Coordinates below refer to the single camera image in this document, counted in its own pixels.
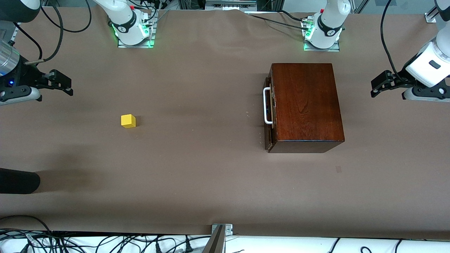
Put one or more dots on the brown paper table cover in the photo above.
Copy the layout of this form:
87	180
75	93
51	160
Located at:
211	175

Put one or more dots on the aluminium corner bracket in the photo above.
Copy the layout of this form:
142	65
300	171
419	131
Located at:
430	17

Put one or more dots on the yellow wooden cube block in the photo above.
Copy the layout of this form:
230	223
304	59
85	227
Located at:
128	120

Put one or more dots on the aluminium right arm base plate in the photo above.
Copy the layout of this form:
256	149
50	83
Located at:
135	46

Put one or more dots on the aluminium camera mount post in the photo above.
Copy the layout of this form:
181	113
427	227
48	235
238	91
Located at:
216	242

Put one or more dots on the black ribbed cylinder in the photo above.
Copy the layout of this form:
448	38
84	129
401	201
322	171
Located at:
17	181

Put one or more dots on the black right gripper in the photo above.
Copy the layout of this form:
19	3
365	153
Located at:
25	75

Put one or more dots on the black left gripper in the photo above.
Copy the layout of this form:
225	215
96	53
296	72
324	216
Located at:
399	82

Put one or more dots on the silver electronics box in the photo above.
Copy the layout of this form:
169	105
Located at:
228	4

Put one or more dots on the aluminium table edge rail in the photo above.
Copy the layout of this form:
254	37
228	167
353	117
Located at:
14	35

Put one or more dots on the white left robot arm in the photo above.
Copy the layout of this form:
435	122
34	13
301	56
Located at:
330	17

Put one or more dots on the aluminium left arm base plate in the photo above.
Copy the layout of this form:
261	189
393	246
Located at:
321	49

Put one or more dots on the dark brown wooden cabinet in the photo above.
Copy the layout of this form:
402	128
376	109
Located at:
306	102

